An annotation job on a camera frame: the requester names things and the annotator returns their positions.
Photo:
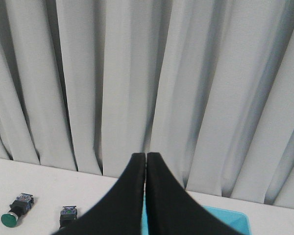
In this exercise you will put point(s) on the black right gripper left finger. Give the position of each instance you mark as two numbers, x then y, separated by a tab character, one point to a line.
119	211

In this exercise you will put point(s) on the green push button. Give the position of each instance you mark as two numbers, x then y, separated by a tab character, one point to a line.
20	206
68	214

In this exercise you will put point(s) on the white pleated curtain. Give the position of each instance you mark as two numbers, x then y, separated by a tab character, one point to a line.
209	84

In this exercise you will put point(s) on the left green push button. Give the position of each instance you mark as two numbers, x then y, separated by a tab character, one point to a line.
20	206

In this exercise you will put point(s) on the blue plastic box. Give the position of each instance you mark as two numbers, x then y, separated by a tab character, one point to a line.
237	220

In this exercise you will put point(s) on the right green push button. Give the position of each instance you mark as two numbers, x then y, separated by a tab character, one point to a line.
68	214

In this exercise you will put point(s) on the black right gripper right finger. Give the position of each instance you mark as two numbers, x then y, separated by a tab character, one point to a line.
171	210

